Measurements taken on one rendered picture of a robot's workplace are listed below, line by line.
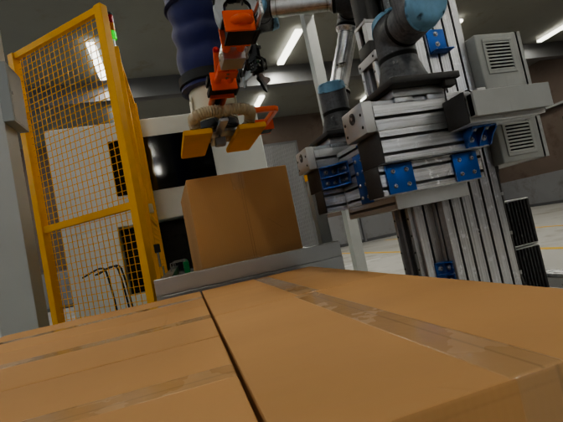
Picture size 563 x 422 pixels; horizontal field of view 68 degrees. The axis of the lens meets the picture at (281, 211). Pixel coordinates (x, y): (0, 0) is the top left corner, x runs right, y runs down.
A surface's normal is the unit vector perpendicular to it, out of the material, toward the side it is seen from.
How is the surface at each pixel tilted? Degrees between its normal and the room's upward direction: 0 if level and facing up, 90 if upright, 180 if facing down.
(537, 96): 90
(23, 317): 90
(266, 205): 90
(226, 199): 90
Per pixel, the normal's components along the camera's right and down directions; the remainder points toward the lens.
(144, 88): 0.25, -0.11
